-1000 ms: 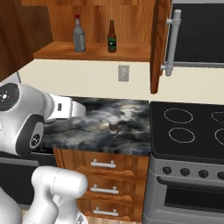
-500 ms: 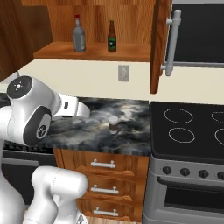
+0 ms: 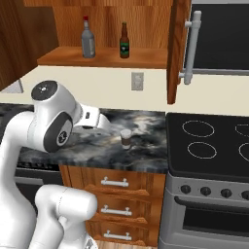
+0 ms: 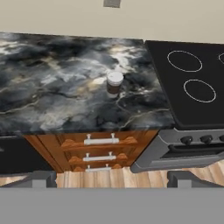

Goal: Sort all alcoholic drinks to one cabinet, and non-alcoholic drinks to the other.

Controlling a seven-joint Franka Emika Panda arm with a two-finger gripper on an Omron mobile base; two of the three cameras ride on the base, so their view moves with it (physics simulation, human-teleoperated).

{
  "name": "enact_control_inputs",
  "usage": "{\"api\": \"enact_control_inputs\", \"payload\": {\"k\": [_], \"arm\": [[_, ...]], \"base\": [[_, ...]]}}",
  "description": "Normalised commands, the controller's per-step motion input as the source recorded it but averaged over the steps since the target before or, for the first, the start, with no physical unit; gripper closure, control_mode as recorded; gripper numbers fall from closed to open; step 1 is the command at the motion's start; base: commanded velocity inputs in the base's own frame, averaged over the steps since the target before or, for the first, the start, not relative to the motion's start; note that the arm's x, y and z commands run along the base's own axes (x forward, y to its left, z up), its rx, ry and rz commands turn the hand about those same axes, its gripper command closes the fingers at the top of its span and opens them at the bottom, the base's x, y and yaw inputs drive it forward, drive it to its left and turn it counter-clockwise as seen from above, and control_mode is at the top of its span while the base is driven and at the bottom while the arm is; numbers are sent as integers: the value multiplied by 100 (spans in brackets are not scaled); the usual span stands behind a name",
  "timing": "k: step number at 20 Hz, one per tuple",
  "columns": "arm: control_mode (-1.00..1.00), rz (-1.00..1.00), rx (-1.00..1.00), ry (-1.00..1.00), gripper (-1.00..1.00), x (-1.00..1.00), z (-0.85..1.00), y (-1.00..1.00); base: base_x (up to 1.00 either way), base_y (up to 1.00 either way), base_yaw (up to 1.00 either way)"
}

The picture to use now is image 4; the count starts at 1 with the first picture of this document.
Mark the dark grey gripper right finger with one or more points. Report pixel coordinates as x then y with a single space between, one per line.
180 179

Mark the grey oven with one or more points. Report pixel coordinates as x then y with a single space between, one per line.
175 151

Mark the grey wall socket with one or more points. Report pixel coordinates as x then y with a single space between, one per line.
112 3

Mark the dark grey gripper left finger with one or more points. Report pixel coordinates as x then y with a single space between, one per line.
40 179

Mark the black dishwasher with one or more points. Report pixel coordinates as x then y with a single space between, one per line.
17 154

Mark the black oven knob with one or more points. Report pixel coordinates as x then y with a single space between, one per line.
206 138
186 140

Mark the black hob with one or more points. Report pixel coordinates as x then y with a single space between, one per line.
188 84

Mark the white lidded brown coffee cup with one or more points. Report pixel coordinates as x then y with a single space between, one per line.
113 83

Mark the brown wooden drawer front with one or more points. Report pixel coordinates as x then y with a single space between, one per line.
96 157
99 140
97 168

